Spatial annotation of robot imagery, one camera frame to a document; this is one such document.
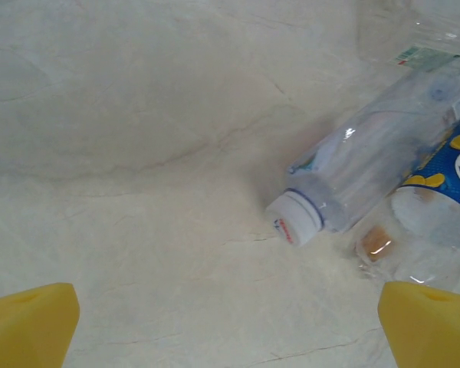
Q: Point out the blue-tinted clear bottle white cap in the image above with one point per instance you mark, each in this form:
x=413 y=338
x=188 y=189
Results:
x=349 y=172

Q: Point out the crushed clear bottle green-white label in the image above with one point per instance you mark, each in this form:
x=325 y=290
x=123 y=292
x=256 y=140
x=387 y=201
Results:
x=425 y=57

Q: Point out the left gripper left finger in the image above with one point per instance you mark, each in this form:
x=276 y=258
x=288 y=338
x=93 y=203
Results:
x=27 y=329

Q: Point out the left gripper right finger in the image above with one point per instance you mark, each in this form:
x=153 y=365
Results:
x=433 y=329

